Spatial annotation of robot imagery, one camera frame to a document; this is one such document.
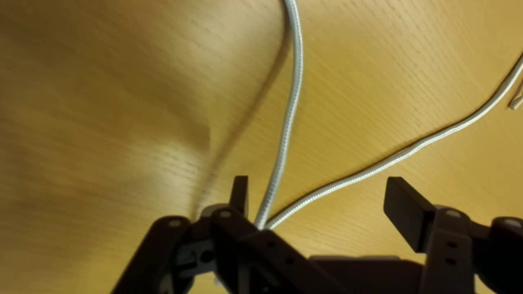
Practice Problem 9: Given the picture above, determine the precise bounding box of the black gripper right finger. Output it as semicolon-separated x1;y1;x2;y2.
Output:
384;176;523;294

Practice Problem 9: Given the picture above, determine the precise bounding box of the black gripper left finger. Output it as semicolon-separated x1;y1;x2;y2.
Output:
111;176;327;294

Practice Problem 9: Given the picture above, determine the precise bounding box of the white rope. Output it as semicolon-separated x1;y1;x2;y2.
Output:
253;0;523;231

